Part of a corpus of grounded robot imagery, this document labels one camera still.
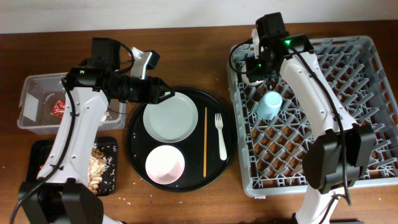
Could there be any clear plastic waste bin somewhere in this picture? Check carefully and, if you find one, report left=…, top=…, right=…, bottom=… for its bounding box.
left=17, top=73, right=126, bottom=134

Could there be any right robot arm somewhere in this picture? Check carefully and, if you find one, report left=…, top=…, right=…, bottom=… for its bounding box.
left=246, top=31, right=376, bottom=223

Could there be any white plastic fork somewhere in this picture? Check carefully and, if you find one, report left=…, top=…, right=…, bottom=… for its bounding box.
left=215, top=113, right=227, bottom=161

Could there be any black rectangular tray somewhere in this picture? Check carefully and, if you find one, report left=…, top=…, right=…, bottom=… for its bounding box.
left=26, top=137, right=118, bottom=196

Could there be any cream white cup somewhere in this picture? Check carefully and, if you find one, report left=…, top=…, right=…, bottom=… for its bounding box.
left=241, top=64, right=264, bottom=86

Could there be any red snack wrapper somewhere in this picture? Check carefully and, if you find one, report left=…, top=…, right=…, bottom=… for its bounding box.
left=51, top=100, right=65, bottom=118

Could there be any white tissue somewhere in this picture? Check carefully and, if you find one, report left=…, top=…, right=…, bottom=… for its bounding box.
left=101, top=112, right=109, bottom=121

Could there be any light blue cup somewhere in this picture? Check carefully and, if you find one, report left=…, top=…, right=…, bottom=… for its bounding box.
left=256, top=91, right=282, bottom=121

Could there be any wooden chopstick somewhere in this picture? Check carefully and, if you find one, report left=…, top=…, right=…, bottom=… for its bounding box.
left=203, top=107, right=208, bottom=178

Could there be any round black tray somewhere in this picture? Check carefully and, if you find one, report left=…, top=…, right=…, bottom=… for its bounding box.
left=126, top=88, right=237, bottom=192

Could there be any grey round plate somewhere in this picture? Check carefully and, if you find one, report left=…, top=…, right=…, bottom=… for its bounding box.
left=143, top=92, right=198, bottom=143

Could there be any food leftovers pile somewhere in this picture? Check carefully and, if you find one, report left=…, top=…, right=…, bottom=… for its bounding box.
left=87, top=143, right=116, bottom=196

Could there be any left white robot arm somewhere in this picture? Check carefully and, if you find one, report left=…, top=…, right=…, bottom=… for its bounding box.
left=10, top=44, right=175, bottom=223

